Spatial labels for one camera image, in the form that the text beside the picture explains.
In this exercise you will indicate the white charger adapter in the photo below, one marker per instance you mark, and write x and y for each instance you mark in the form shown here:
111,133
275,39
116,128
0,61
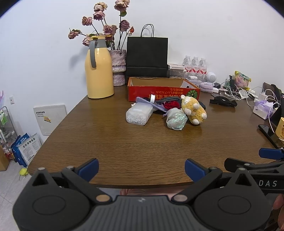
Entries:
262,97

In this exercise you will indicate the clear box of white beads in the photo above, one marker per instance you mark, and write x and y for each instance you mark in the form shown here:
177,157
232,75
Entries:
139,114

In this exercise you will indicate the navy blue zip case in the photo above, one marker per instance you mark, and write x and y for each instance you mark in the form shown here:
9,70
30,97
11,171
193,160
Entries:
203,106

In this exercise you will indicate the purple gift bag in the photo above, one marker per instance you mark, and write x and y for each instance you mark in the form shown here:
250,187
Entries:
265,109

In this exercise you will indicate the white earbud case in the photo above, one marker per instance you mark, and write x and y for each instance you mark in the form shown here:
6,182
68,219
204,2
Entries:
193,77

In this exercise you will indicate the water bottle left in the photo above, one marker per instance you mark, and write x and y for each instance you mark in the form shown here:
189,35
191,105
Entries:
187,65

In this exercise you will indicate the yellow thermos jug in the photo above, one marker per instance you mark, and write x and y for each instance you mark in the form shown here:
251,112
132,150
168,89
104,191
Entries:
98,70

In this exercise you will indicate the blue white pamphlets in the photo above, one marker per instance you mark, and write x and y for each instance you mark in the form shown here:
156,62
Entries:
25,148

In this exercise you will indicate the pink snack packet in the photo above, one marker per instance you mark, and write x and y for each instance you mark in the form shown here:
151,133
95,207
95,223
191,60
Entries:
241,80

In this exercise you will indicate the pink dried rose bouquet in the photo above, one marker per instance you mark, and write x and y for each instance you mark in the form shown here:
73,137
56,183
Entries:
115,35

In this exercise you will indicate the white flat box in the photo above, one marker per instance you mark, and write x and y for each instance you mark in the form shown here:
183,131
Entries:
175,66

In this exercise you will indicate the wire shelf rack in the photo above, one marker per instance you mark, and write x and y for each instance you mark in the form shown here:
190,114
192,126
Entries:
8,133

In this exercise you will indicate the small white round lid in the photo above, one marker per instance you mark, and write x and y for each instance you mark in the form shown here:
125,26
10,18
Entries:
152,98

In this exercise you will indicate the iridescent plastic bag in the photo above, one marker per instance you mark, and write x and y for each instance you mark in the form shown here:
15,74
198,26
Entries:
176,119

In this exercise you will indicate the purple textured vase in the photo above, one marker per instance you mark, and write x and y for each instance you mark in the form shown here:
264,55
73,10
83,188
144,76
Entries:
118,66

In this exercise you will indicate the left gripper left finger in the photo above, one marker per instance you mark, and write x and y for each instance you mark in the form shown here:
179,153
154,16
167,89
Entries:
61,200

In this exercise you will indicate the water bottle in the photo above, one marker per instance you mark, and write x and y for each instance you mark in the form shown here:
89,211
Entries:
195,66
187,65
202,69

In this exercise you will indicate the red cardboard box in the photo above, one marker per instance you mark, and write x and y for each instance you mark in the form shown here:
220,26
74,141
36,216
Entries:
160,87

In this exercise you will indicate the white round speaker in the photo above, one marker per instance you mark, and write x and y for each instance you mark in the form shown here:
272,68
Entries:
210,77

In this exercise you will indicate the person's right hand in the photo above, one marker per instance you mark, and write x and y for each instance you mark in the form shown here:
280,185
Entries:
279,202

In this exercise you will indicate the purple scrunchie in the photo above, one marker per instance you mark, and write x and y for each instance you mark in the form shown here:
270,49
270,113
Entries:
206,87

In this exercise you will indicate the water bottle right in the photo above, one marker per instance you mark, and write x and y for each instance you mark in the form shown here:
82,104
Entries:
202,69

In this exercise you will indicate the yellow paper cup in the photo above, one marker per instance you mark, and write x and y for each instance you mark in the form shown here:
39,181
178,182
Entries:
280,130

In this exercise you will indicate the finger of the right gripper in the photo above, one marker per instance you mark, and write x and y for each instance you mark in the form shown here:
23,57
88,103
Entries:
231,164
275,154

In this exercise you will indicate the yellow plush toy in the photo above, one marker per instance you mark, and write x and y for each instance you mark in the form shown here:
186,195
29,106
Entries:
194,111

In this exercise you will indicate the water bottle middle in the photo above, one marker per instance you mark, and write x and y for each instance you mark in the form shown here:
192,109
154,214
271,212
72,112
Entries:
195,66

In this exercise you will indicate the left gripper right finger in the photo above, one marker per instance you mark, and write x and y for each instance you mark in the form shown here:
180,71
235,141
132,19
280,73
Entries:
239,205

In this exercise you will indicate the clear container of grains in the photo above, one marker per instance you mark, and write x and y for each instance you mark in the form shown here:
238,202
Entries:
176,73

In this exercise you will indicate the black paper shopping bag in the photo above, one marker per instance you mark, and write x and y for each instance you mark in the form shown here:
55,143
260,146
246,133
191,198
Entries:
147,56

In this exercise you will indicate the purple drawstring pouch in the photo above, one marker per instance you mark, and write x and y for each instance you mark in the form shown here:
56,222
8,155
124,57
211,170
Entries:
155,106

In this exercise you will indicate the brown leather bag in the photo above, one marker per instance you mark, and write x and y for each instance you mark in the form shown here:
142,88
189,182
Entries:
273,91

